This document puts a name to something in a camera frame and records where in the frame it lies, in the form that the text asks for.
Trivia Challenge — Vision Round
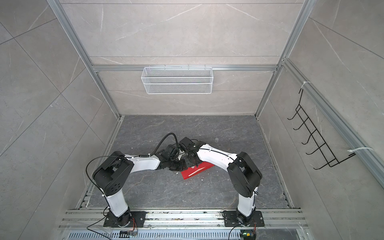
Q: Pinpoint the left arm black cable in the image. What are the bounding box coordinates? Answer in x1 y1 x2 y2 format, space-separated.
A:
85 132 180 193

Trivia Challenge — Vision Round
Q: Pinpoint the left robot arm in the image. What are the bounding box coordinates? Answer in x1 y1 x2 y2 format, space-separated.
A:
92 145 187 227

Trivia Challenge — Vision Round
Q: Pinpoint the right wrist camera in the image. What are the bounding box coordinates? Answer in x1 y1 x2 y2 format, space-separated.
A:
179 137 197 153

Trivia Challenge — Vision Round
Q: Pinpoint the white wire mesh basket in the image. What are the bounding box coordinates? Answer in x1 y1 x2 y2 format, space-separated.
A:
141 67 214 95

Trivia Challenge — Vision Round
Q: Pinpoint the grey slotted cable duct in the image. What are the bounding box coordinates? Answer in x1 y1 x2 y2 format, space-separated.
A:
67 230 242 240

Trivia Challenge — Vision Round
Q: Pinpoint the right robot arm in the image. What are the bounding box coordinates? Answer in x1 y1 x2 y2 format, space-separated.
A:
180 143 263 226

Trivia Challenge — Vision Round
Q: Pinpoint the red envelope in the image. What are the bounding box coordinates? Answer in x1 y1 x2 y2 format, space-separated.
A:
181 162 215 180

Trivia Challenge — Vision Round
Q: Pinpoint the black wire hook rack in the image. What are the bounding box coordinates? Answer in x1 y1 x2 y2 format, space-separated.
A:
287 89 356 170

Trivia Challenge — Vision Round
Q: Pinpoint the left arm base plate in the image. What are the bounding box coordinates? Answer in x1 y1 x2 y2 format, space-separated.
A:
103 211 147 228

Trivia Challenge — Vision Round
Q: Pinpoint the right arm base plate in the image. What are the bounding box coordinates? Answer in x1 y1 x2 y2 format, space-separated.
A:
222 211 265 227

